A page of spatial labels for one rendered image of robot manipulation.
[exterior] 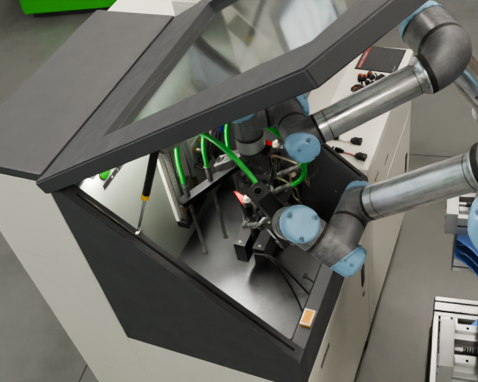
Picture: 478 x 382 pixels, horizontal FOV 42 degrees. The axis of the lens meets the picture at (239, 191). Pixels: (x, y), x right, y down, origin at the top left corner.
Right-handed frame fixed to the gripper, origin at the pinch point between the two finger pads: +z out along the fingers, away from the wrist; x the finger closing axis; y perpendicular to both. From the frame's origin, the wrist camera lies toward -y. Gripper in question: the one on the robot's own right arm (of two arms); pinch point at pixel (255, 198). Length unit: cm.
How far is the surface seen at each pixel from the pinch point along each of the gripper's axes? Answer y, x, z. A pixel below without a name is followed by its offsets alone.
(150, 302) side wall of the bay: -18.6, -34.9, 10.2
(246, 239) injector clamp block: -4.4, -2.0, 16.9
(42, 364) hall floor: -114, -23, 115
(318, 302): 22.3, -16.0, 20.0
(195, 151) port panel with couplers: -29.4, 19.3, 4.7
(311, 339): 23.2, -25.7, 23.2
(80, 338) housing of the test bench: -57, -35, 47
